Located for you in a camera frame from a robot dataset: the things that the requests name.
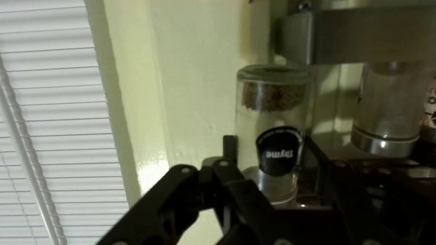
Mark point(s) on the glass thyme spice bottle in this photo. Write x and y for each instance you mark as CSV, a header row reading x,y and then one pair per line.
x,y
272,113

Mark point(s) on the white window blind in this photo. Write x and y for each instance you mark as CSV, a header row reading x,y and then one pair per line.
x,y
45,113

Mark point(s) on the metal spice rack shelf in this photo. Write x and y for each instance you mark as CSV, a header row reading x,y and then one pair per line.
x,y
372,36

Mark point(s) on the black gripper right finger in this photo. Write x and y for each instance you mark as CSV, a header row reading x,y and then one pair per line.
x,y
362,218

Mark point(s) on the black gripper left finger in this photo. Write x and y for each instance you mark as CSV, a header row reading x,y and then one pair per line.
x,y
171,199

